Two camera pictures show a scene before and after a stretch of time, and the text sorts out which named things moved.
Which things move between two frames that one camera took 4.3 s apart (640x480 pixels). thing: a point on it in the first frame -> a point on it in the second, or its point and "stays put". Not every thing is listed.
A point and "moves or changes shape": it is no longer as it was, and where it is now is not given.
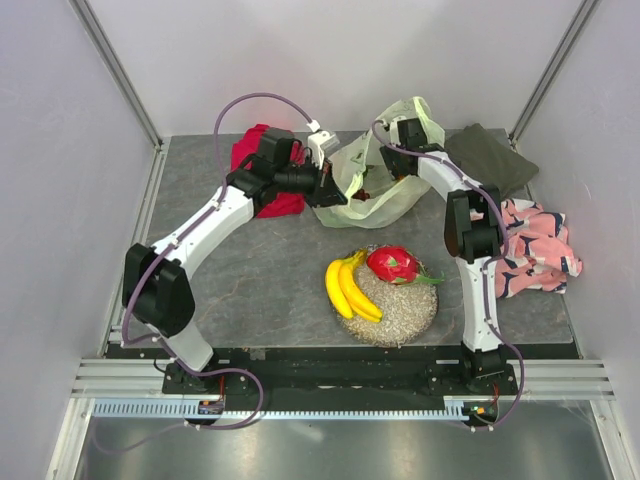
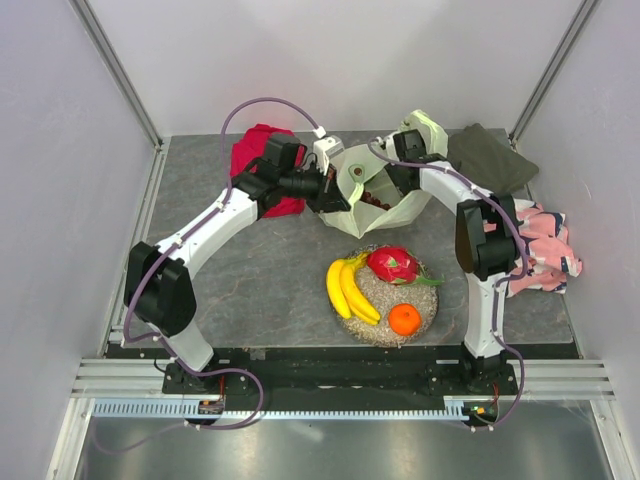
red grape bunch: [360, 194] -> [366, 197]
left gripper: [327, 194] stays put
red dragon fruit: [398, 265] stays put
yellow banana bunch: [345, 292] stays put
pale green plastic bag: [375, 195] moves or changes shape
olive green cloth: [487, 159] stays put
